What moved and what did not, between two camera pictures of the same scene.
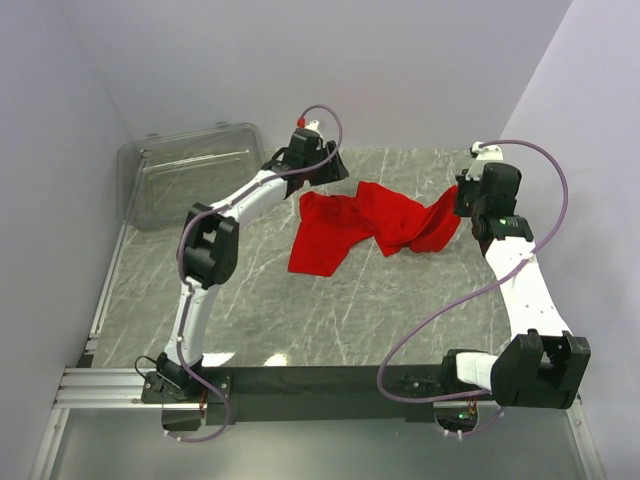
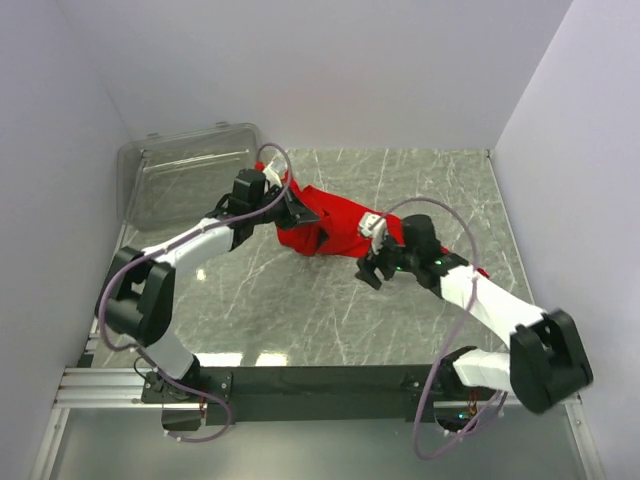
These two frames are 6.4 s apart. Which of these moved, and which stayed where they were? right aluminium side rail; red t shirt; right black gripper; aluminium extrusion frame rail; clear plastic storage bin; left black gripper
Moved: left black gripper; right black gripper; red t shirt
Stayed: clear plastic storage bin; aluminium extrusion frame rail; right aluminium side rail
